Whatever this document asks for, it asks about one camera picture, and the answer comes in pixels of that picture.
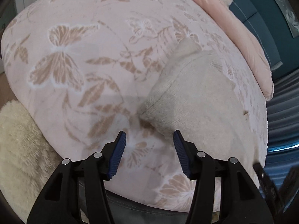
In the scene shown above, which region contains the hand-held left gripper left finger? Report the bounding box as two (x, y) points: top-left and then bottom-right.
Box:
(26, 131), (127, 224)

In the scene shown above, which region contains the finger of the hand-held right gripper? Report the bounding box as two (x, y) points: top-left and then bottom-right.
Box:
(253, 162), (281, 206)

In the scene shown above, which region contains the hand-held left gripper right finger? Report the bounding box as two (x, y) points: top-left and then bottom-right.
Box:
(173, 130), (274, 224)

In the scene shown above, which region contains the cream fleece small garment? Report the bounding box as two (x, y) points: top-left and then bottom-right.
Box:
(139, 38), (260, 161)

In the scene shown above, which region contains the grey pleated curtain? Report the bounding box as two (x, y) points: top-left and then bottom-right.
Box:
(266, 68), (299, 170)

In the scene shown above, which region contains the cream fluffy rug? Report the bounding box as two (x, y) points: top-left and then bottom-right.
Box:
(0, 100), (61, 224)

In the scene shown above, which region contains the pink butterfly printed blanket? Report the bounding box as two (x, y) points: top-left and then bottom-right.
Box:
(1, 0), (268, 213)

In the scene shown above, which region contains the pink quilt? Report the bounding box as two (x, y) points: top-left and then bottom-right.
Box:
(172, 0), (274, 101)

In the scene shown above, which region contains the teal padded headboard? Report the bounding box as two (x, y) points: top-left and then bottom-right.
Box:
(217, 0), (283, 71)

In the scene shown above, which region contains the silver floral wall panel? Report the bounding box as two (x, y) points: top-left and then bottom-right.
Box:
(261, 0), (299, 38)

